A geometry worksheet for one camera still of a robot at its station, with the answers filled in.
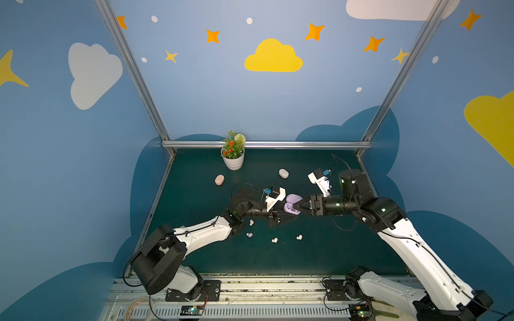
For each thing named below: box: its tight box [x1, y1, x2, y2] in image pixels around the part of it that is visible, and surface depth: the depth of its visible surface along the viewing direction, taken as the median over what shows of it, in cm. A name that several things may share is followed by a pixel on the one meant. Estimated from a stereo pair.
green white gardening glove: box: [371, 302, 419, 321], surface depth 70 cm
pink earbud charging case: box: [214, 174, 225, 186], surface depth 107 cm
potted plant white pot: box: [220, 130, 246, 172], surface depth 106 cm
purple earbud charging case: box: [283, 193, 303, 216], surface depth 67 cm
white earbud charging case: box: [278, 168, 290, 179], surface depth 113 cm
